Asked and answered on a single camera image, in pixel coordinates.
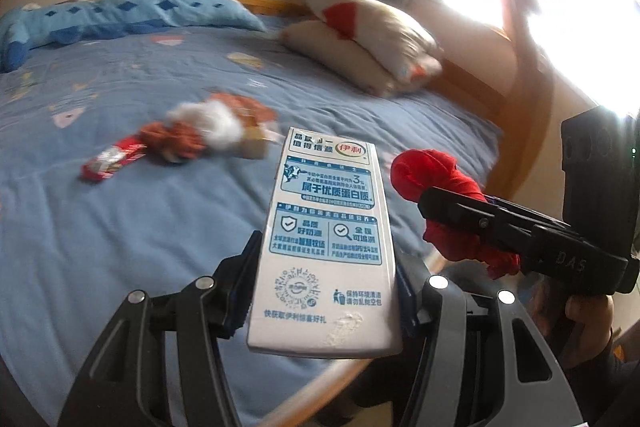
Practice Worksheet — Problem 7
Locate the wooden bunk bed frame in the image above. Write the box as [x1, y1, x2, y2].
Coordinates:
[52, 0, 568, 427]

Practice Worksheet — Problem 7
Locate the brown crumpled paper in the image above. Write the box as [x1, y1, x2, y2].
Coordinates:
[138, 121, 209, 164]

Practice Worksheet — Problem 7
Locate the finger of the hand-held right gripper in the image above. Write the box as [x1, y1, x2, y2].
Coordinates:
[417, 186, 567, 271]

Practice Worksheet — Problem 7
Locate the person's right forearm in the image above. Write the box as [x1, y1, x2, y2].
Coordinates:
[560, 329, 640, 427]

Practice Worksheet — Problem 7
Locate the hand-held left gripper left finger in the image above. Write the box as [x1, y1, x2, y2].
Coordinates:
[57, 229, 263, 427]

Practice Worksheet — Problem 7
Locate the long blue plush toy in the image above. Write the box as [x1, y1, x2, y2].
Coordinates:
[0, 0, 267, 74]

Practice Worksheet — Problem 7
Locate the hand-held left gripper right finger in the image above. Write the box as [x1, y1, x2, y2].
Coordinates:
[395, 254, 586, 427]

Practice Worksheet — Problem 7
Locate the folded beige red quilt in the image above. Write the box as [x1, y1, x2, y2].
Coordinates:
[276, 0, 445, 98]

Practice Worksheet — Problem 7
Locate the red silver candy wrapper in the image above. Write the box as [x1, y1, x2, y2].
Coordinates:
[81, 133, 151, 184]

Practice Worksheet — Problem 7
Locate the person's right hand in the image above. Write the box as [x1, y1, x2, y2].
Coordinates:
[564, 293, 615, 339]

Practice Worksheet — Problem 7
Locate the white milk carton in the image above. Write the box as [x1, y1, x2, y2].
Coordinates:
[246, 127, 404, 356]

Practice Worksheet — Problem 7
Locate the white crumpled tissue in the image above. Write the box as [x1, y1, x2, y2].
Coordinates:
[166, 99, 247, 154]

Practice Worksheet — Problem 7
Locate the blue printed bed sheet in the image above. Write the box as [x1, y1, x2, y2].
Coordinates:
[0, 13, 504, 427]

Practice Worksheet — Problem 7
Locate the red cloth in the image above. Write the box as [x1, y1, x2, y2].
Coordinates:
[390, 149, 522, 281]

